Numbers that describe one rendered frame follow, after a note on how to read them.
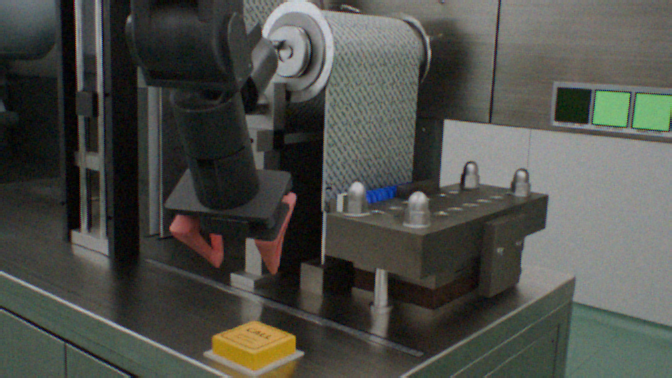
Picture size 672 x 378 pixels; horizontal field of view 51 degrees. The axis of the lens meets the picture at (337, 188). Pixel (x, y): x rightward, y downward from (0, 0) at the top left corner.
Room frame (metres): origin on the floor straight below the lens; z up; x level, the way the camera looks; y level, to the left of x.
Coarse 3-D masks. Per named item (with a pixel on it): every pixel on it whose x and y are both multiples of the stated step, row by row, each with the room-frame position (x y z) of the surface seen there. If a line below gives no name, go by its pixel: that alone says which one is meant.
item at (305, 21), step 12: (288, 12) 1.06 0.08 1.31; (300, 12) 1.05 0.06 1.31; (276, 24) 1.07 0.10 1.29; (288, 24) 1.06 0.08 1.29; (300, 24) 1.05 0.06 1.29; (312, 24) 1.03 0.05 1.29; (312, 36) 1.03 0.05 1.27; (324, 48) 1.02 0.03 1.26; (420, 48) 1.22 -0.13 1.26; (312, 60) 1.03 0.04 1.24; (420, 60) 1.22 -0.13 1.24; (312, 72) 1.03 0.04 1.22; (288, 84) 1.06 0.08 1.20; (300, 84) 1.04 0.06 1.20
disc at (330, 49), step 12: (300, 0) 1.05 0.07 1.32; (276, 12) 1.08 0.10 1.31; (312, 12) 1.04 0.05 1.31; (324, 24) 1.02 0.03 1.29; (264, 36) 1.10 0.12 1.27; (324, 36) 1.02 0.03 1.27; (324, 60) 1.02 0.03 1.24; (324, 72) 1.02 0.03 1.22; (312, 84) 1.04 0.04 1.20; (324, 84) 1.02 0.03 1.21; (288, 96) 1.06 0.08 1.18; (300, 96) 1.05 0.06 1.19; (312, 96) 1.04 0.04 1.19
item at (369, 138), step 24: (336, 96) 1.04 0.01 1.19; (360, 96) 1.08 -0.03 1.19; (384, 96) 1.13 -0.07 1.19; (408, 96) 1.19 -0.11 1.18; (336, 120) 1.04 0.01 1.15; (360, 120) 1.08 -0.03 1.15; (384, 120) 1.13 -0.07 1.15; (408, 120) 1.19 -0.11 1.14; (336, 144) 1.04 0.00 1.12; (360, 144) 1.09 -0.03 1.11; (384, 144) 1.14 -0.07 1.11; (408, 144) 1.19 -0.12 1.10; (336, 168) 1.04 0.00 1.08; (360, 168) 1.09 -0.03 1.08; (384, 168) 1.14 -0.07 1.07; (408, 168) 1.20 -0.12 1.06; (336, 192) 1.04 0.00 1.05
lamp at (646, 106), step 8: (640, 96) 1.06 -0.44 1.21; (648, 96) 1.05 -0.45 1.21; (656, 96) 1.05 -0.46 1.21; (664, 96) 1.04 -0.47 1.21; (640, 104) 1.06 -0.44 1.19; (648, 104) 1.05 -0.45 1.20; (656, 104) 1.05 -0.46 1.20; (664, 104) 1.04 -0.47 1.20; (640, 112) 1.06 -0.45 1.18; (648, 112) 1.05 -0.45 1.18; (656, 112) 1.05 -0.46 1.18; (664, 112) 1.04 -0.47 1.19; (640, 120) 1.06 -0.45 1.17; (648, 120) 1.05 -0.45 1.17; (656, 120) 1.04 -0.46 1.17; (664, 120) 1.04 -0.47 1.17; (648, 128) 1.05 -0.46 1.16; (656, 128) 1.04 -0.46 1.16; (664, 128) 1.04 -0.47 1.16
